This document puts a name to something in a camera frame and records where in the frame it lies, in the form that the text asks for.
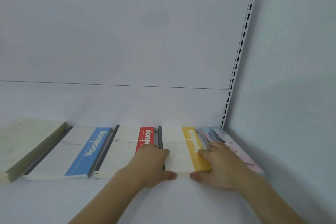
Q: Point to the person's left hand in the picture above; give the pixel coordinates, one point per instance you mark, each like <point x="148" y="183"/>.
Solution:
<point x="147" y="166"/>

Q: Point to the person's right hand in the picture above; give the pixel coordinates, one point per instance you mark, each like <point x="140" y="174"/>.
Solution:
<point x="225" y="170"/>

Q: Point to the person's right thumb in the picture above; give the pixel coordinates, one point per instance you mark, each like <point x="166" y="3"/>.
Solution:
<point x="199" y="177"/>

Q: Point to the person's left thumb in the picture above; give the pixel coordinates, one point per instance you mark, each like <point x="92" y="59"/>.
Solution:
<point x="168" y="176"/>

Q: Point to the yellow striped white notebook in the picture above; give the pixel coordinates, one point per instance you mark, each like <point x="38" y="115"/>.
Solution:
<point x="178" y="153"/>

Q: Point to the person's left forearm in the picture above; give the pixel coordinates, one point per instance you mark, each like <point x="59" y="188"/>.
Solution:
<point x="110" y="197"/>

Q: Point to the person's right forearm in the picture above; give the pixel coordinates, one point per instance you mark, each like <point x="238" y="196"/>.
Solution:
<point x="270" y="202"/>

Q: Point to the grey shelf divider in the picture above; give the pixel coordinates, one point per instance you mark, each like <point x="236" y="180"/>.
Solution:
<point x="107" y="147"/>
<point x="52" y="147"/>
<point x="160" y="137"/>

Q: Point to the blue pastel illustrated notebook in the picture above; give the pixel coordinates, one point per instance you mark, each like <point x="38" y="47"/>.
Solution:
<point x="210" y="134"/>

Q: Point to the pink pastel illustrated notebook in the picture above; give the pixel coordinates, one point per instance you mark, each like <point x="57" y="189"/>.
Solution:
<point x="245" y="157"/>

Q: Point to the red striped white notebook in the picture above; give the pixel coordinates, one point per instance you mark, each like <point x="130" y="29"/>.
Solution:
<point x="120" y="153"/>

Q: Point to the blue striped white notebook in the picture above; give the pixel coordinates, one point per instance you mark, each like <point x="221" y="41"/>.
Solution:
<point x="65" y="153"/>

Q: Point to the white slotted shelf upright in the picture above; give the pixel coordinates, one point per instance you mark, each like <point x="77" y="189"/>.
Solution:
<point x="240" y="48"/>

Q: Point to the stack of cream notebooks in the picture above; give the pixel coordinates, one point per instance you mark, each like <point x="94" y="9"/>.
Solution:
<point x="23" y="145"/>

